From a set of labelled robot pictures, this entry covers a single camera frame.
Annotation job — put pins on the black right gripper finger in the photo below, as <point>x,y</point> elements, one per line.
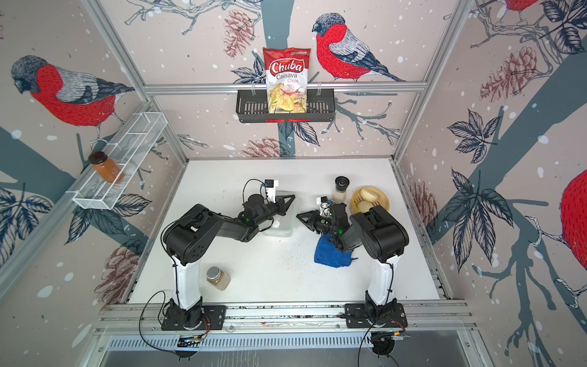
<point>309,221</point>
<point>310,215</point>

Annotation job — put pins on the blue microfibre cloth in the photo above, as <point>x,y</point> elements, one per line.
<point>327,254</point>

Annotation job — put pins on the orange sauce bottle black cap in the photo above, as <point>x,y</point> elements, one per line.
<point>110,172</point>

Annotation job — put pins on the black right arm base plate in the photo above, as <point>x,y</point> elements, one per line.
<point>362,316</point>

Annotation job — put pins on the yellow bowl with dumplings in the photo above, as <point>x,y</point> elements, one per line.
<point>366,198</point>

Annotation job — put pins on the aluminium front rail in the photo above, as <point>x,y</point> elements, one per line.
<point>288,317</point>

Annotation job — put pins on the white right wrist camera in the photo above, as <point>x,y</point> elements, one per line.
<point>324,204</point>

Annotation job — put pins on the clear acrylic wall shelf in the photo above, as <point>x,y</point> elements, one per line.
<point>128,153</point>

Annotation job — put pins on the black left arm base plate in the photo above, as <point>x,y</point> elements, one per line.
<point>207,317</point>

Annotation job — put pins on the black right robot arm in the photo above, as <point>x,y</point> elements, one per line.
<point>383,238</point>

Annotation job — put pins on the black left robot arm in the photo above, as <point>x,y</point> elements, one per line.
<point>187,239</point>

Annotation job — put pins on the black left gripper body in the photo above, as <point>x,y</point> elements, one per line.
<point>269,212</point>

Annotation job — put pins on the black wire wall basket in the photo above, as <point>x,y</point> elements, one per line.
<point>252,107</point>

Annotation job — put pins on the salt grinder black top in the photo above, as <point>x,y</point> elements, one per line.
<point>340,192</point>

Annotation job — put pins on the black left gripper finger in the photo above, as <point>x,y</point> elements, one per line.
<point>281,207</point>
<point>285,199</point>

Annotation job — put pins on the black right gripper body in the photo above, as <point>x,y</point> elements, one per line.
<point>325,226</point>

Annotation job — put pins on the translucent plastic lunch box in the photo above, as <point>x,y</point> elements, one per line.
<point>283,226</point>

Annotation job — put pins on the small jar silver lid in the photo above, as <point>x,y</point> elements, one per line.
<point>218,278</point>

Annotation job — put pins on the red cassava chips bag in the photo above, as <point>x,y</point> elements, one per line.
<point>286,79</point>

